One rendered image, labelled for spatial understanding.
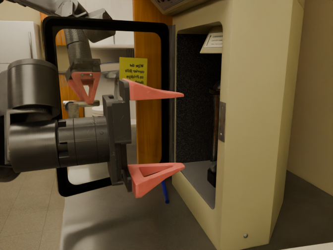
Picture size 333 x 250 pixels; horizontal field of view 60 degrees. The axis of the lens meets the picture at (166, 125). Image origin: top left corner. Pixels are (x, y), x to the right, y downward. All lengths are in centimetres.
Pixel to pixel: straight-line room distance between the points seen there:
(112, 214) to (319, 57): 72
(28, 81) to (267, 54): 37
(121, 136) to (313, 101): 74
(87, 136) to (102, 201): 48
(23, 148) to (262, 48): 39
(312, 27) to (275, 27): 47
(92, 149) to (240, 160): 29
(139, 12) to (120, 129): 54
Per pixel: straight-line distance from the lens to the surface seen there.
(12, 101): 37
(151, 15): 83
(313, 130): 98
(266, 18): 53
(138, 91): 33
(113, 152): 34
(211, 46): 60
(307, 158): 101
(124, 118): 33
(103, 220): 72
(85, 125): 34
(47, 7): 91
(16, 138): 35
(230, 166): 53
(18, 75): 37
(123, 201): 79
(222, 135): 52
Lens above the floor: 132
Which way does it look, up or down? 14 degrees down
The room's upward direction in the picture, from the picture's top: straight up
